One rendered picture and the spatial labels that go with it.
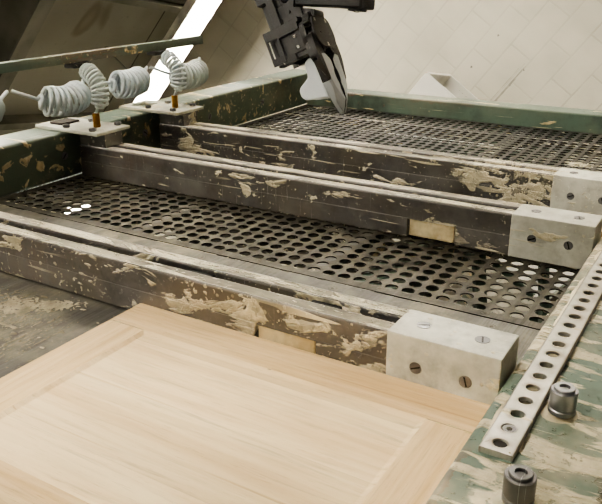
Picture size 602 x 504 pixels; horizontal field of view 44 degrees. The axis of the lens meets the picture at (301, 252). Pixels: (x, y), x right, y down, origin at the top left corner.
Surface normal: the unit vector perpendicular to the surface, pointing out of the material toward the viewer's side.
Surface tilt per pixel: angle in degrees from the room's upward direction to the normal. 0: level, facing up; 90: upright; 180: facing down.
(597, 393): 54
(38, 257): 90
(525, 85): 90
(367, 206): 90
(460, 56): 90
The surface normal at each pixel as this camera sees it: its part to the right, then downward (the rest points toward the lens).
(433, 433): -0.01, -0.93
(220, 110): 0.85, 0.18
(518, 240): -0.52, 0.32
